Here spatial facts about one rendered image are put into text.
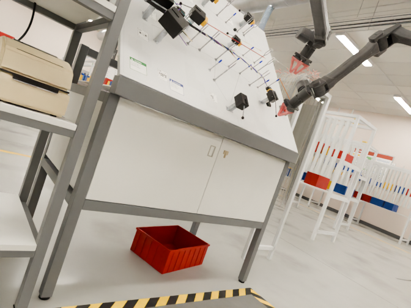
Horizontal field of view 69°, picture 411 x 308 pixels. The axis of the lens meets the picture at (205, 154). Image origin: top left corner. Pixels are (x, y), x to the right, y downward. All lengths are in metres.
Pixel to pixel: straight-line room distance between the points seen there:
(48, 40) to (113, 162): 11.36
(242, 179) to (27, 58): 1.10
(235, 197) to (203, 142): 0.40
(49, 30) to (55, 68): 11.37
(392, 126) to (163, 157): 9.32
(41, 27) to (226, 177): 11.33
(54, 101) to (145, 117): 0.33
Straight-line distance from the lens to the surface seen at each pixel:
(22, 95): 1.05
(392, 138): 10.14
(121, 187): 1.22
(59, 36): 12.50
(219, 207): 1.56
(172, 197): 1.36
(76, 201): 1.18
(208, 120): 1.31
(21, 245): 1.16
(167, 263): 1.71
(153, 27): 1.40
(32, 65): 1.08
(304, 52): 1.69
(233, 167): 1.54
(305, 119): 2.69
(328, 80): 1.65
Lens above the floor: 0.75
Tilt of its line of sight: 2 degrees down
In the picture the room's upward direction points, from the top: 20 degrees clockwise
